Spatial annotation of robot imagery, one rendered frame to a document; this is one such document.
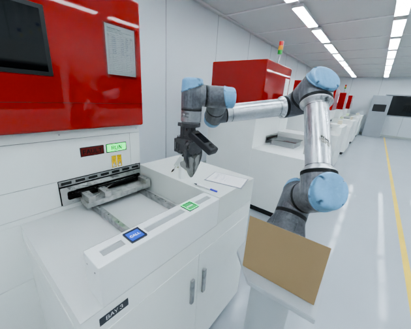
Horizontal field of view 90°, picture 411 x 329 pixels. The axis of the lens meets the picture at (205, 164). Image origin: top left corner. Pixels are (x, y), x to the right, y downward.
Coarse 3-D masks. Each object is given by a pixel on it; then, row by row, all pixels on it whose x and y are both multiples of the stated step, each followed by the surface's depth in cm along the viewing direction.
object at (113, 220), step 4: (92, 208) 106; (96, 208) 102; (100, 208) 101; (100, 212) 100; (104, 212) 98; (108, 212) 98; (104, 216) 98; (108, 216) 95; (112, 216) 95; (108, 220) 96; (112, 220) 93; (116, 220) 93; (112, 224) 94; (116, 224) 91; (120, 224) 90; (124, 224) 90; (120, 228) 90; (124, 228) 87; (128, 228) 88
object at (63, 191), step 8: (136, 168) 130; (104, 176) 115; (112, 176) 117; (120, 176) 121; (80, 184) 105; (88, 184) 108; (120, 184) 123; (64, 192) 100; (96, 192) 112; (64, 200) 101; (72, 200) 104; (80, 200) 107
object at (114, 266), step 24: (168, 216) 80; (192, 216) 82; (216, 216) 97; (120, 240) 65; (144, 240) 65; (168, 240) 74; (192, 240) 86; (96, 264) 55; (120, 264) 59; (144, 264) 67; (96, 288) 59; (120, 288) 62
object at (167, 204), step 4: (140, 192) 124; (144, 192) 122; (148, 192) 121; (148, 196) 120; (152, 196) 117; (156, 196) 116; (156, 200) 116; (160, 200) 113; (164, 200) 112; (160, 204) 114; (164, 204) 111; (168, 204) 109; (172, 204) 109; (168, 208) 110
